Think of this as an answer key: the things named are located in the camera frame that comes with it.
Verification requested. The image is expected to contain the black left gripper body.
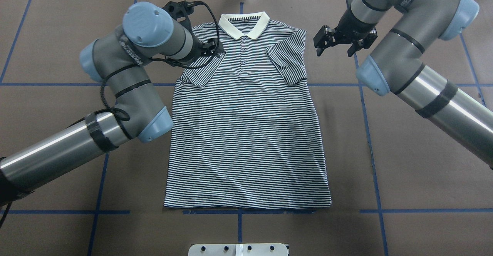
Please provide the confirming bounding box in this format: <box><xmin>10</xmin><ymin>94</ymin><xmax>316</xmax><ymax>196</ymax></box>
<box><xmin>189</xmin><ymin>37</ymin><xmax>225</xmax><ymax>62</ymax></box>

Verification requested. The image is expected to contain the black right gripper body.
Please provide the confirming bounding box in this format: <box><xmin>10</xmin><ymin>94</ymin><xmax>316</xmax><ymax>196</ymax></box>
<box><xmin>313</xmin><ymin>12</ymin><xmax>377</xmax><ymax>57</ymax></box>

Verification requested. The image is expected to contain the navy white striped polo shirt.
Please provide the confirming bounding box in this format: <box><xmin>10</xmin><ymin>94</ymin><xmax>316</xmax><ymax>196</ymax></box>
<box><xmin>164</xmin><ymin>12</ymin><xmax>332</xmax><ymax>209</ymax></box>

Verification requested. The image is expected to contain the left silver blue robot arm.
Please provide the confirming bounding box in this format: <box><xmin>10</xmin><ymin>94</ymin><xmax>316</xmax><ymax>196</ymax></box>
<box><xmin>1</xmin><ymin>0</ymin><xmax>224</xmax><ymax>206</ymax></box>

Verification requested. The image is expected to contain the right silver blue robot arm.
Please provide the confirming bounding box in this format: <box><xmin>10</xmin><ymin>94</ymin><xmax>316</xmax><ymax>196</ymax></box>
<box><xmin>314</xmin><ymin>0</ymin><xmax>493</xmax><ymax>167</ymax></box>

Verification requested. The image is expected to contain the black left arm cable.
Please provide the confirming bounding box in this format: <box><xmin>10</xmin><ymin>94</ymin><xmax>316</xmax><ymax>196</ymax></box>
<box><xmin>100</xmin><ymin>1</ymin><xmax>222</xmax><ymax>122</ymax></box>

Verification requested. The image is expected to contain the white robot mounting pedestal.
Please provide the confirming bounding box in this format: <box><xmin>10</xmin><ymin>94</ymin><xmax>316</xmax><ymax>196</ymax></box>
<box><xmin>188</xmin><ymin>243</ymin><xmax>290</xmax><ymax>256</ymax></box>

